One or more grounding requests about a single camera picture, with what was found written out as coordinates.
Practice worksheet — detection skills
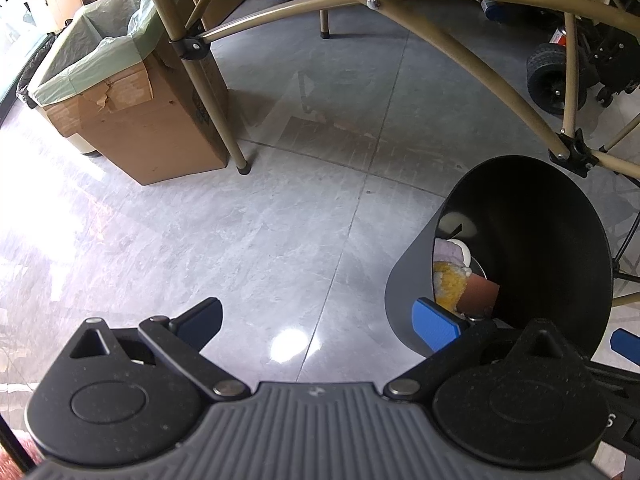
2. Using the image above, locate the cardboard box with green liner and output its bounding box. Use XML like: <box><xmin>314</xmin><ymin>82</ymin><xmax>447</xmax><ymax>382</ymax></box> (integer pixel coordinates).
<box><xmin>27</xmin><ymin>0</ymin><xmax>228</xmax><ymax>185</ymax></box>

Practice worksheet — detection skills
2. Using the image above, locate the black round trash bin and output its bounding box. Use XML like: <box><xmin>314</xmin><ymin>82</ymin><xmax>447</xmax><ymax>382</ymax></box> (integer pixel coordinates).
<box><xmin>384</xmin><ymin>155</ymin><xmax>613</xmax><ymax>356</ymax></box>

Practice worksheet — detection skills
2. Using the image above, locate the brown rectangular sponge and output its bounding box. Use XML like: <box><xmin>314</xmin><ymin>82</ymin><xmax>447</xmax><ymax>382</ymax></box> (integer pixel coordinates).
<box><xmin>457</xmin><ymin>273</ymin><xmax>499</xmax><ymax>318</ymax></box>

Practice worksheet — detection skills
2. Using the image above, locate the yellow white plush toy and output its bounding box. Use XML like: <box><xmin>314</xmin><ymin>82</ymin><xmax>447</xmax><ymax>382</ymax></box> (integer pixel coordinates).
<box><xmin>433</xmin><ymin>261</ymin><xmax>472</xmax><ymax>313</ymax></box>

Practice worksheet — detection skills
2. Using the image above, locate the blue white container on floor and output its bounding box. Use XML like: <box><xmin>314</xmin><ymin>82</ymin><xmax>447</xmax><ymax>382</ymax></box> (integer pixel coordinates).
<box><xmin>480</xmin><ymin>0</ymin><xmax>504</xmax><ymax>22</ymax></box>

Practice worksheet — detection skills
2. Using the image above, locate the black wheeled cart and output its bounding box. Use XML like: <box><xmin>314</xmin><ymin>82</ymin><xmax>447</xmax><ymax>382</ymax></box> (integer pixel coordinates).
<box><xmin>526</xmin><ymin>24</ymin><xmax>640</xmax><ymax>116</ymax></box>

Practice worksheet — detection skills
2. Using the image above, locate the tan folding camping table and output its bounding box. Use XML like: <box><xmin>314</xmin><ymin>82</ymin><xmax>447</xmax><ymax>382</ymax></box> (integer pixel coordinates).
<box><xmin>134</xmin><ymin>0</ymin><xmax>640</xmax><ymax>309</ymax></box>

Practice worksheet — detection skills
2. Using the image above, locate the red white spray can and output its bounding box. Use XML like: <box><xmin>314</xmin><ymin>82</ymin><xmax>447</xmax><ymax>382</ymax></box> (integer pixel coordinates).
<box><xmin>549</xmin><ymin>28</ymin><xmax>566</xmax><ymax>47</ymax></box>

